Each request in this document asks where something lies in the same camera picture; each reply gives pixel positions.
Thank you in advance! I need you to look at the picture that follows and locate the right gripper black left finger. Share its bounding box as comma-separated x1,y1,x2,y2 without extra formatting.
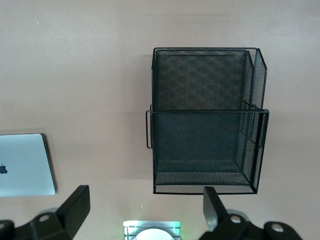
0,184,91,240

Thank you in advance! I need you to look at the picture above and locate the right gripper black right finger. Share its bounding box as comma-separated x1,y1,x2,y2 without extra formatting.
199,186,304,240

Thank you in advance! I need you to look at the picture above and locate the silver closed laptop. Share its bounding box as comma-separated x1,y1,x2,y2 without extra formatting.
0,133,57,198

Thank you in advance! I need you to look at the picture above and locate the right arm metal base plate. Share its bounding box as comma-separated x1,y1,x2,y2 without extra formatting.
122,219,181,240

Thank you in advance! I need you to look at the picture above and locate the black wire mesh organizer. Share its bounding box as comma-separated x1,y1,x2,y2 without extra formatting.
144,46,271,196

